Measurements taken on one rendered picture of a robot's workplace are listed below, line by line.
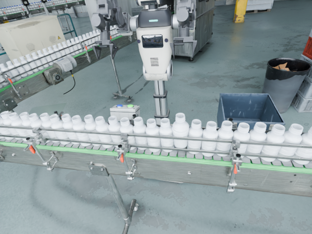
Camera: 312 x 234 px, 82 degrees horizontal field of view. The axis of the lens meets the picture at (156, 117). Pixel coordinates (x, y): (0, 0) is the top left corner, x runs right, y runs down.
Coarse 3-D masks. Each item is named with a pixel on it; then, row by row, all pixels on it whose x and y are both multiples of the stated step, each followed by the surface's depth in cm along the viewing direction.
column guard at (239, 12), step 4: (236, 0) 661; (240, 0) 640; (244, 0) 638; (236, 4) 658; (240, 4) 647; (244, 4) 645; (236, 8) 658; (240, 8) 654; (244, 8) 652; (236, 12) 664; (240, 12) 661; (244, 12) 659; (236, 16) 671; (240, 16) 669; (244, 16) 667; (236, 20) 679; (240, 20) 677
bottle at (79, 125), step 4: (76, 116) 84; (72, 120) 82; (76, 120) 82; (80, 120) 83; (76, 124) 83; (80, 124) 84; (84, 124) 85; (76, 128) 83; (80, 128) 83; (84, 128) 85; (80, 136) 86; (84, 136) 87; (88, 136) 88; (80, 140) 88; (84, 140) 88; (88, 140) 89; (84, 144) 89; (88, 144) 90
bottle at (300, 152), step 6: (306, 138) 65; (300, 144) 68; (306, 144) 65; (300, 150) 68; (306, 150) 66; (294, 156) 71; (300, 156) 69; (306, 156) 68; (300, 162) 70; (306, 162) 70
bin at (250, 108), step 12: (228, 96) 127; (240, 96) 126; (252, 96) 124; (264, 96) 122; (228, 108) 133; (240, 108) 131; (252, 108) 130; (264, 108) 126; (276, 108) 108; (240, 120) 135; (252, 120) 134; (264, 120) 125; (276, 120) 107
